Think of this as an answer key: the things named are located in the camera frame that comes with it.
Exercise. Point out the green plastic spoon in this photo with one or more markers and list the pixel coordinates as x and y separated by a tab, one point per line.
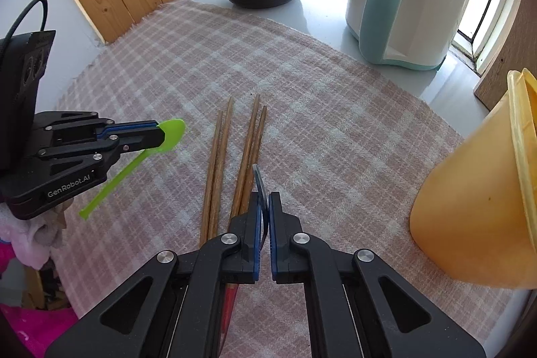
173	133

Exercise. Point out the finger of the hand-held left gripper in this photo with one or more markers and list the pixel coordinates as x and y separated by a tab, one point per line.
75	125
138	138

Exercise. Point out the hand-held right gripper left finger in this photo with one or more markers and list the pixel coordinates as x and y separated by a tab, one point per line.
255	240

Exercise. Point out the large light wood board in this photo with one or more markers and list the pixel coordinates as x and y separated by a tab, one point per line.
503	68

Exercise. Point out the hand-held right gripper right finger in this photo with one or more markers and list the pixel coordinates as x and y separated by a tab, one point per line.
275	240

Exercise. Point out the white teal cooking pot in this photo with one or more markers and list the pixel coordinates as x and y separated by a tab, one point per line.
419	18

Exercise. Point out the person's left hand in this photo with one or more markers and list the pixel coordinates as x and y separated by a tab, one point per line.
29	236

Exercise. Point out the yellow plastic container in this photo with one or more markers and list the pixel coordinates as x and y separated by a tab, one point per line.
470	215

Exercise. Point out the pink plaid cloth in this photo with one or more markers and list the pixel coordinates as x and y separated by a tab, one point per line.
335	140

